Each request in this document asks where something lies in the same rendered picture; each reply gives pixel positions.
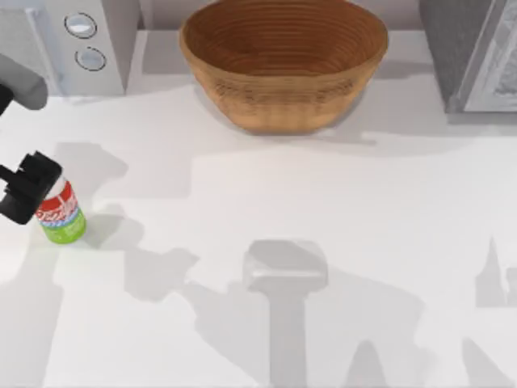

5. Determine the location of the pale microwave oven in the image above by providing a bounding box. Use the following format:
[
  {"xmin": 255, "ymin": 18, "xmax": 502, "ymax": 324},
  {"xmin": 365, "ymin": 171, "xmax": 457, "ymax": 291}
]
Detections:
[{"xmin": 0, "ymin": 0, "xmax": 141, "ymax": 97}]

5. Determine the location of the large round microwave knob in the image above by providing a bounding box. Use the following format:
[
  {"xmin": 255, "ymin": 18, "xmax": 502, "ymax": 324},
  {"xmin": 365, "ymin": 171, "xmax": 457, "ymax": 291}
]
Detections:
[{"xmin": 64, "ymin": 12, "xmax": 99, "ymax": 40}]

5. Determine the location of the brown woven basket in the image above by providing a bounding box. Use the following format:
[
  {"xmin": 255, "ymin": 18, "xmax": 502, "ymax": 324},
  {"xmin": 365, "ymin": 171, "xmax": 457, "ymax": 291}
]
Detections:
[{"xmin": 179, "ymin": 0, "xmax": 390, "ymax": 135}]

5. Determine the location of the small round microwave knob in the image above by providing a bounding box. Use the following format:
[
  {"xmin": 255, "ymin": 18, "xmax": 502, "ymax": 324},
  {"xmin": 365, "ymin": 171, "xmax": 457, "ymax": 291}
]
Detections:
[{"xmin": 74, "ymin": 45, "xmax": 108, "ymax": 73}]

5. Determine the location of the grey cabinet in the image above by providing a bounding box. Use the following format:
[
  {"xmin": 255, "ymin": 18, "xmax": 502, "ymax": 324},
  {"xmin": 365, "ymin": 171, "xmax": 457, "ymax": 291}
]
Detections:
[{"xmin": 417, "ymin": 0, "xmax": 517, "ymax": 116}]

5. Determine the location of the green bottle with red label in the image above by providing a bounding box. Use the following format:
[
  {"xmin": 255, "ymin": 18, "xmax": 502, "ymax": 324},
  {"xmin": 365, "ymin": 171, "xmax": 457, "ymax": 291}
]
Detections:
[{"xmin": 36, "ymin": 173, "xmax": 87, "ymax": 246}]

